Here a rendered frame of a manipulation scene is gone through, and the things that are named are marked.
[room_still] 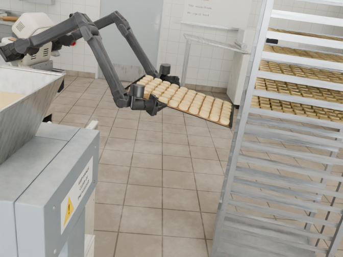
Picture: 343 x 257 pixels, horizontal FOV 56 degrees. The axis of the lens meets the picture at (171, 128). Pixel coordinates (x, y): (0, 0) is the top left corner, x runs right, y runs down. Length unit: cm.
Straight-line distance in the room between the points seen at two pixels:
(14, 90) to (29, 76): 5
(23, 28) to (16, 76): 123
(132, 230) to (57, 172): 171
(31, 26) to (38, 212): 155
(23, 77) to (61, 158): 23
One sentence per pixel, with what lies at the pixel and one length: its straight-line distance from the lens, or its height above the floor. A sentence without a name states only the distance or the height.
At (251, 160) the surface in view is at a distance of 173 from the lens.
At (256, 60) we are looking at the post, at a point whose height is 129.
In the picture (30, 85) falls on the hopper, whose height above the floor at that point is 128.
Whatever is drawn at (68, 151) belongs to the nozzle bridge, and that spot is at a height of 118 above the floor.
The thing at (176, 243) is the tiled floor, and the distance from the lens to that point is 229.
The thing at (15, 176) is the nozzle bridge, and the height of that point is 118.
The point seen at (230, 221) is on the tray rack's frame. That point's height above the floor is 15.
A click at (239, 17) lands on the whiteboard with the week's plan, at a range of 579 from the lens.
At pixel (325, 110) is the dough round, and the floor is 105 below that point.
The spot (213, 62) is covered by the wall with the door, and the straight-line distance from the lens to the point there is 583.
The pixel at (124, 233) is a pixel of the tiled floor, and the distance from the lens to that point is 231.
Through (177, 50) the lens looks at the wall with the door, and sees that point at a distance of 573.
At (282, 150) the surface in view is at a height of 87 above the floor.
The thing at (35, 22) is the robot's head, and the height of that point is 129.
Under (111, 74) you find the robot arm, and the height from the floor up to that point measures 113.
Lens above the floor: 152
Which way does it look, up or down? 22 degrees down
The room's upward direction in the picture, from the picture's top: 8 degrees clockwise
